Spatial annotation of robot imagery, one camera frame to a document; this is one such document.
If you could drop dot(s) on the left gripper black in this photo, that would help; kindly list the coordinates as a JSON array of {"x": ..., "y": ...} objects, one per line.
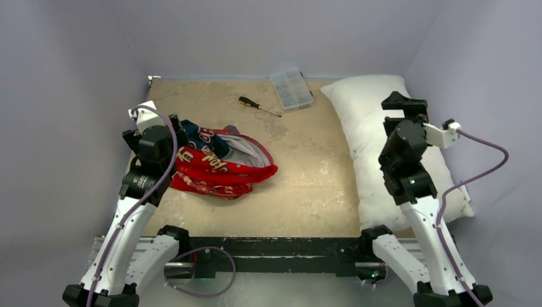
[{"x": 131, "y": 137}]

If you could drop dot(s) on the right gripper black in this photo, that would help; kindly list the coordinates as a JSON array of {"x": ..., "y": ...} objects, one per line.
[{"x": 403, "y": 111}]

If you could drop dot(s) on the white pillow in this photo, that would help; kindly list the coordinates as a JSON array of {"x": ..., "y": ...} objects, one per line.
[{"x": 357, "y": 103}]

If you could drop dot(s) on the red patterned pillowcase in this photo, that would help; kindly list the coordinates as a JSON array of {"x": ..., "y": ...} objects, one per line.
[{"x": 223, "y": 163}]

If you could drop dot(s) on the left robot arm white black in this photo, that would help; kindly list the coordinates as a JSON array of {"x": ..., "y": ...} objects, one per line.
[{"x": 113, "y": 279}]

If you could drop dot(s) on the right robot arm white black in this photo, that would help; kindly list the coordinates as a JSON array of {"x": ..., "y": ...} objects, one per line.
[{"x": 442, "y": 279}]

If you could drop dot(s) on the yellow black screwdriver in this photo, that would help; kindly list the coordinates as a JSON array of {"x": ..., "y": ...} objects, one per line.
[{"x": 248, "y": 102}]

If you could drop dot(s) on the clear plastic organizer box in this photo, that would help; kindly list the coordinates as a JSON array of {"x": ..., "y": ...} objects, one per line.
[{"x": 291, "y": 89}]

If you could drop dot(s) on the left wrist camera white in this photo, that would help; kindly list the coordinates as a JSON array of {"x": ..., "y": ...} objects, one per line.
[{"x": 145, "y": 116}]

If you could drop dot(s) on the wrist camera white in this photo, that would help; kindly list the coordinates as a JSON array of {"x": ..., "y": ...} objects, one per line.
[
  {"x": 145, "y": 116},
  {"x": 442, "y": 138}
]

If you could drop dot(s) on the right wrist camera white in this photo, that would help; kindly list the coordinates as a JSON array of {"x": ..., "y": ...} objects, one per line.
[{"x": 442, "y": 138}]

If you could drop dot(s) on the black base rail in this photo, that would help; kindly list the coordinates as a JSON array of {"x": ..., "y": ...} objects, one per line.
[{"x": 341, "y": 256}]

